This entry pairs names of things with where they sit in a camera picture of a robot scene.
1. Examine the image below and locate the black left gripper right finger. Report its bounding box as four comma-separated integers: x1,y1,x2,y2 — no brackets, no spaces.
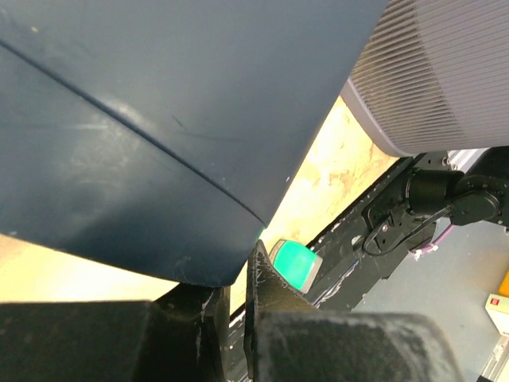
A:
243,241,464,381

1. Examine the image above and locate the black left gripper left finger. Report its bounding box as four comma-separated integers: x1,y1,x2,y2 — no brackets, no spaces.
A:
1,284,230,381

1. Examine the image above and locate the dark blue round bin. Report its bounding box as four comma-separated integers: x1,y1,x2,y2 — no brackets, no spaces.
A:
1,1,386,287

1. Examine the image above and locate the grey slatted square basket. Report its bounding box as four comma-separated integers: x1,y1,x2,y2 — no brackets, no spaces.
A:
340,1,508,157

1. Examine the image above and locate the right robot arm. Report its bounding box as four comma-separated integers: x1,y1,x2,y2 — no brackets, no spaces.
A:
363,146,508,256

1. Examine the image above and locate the green tape measure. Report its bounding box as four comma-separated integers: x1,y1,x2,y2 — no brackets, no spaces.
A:
269,239,323,294

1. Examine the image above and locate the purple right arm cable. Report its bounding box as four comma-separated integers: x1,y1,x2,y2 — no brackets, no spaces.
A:
413,224,457,255

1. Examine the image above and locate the aluminium table frame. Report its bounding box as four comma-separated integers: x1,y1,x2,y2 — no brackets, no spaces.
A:
476,336,509,382

